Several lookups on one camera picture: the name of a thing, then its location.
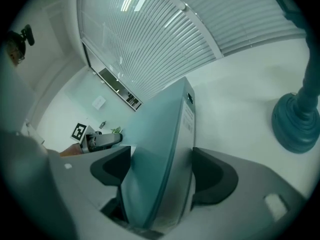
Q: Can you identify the white window blind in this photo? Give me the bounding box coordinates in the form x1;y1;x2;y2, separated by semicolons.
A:
169;0;309;58
76;0;218;105

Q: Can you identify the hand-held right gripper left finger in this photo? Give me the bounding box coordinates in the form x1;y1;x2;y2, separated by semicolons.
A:
48;145;132;211

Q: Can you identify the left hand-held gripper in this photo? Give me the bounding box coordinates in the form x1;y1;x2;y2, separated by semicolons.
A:
70;122;124;156

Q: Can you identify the person's left forearm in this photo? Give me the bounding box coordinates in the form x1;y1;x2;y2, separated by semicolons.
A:
59;143;84;158

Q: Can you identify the dark wall shelf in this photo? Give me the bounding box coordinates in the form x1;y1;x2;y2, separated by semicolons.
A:
96;67;144;113

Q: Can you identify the white paper sheet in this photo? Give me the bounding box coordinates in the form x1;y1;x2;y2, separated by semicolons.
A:
91;95;106;110

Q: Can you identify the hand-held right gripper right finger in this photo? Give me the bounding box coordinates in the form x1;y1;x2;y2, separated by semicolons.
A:
190;146;308;238

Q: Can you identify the teal translucent folder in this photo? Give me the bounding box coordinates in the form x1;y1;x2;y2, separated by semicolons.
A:
116;75;197;230

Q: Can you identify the person's light grey clothing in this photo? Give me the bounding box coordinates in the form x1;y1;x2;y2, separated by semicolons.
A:
0;65;77;240

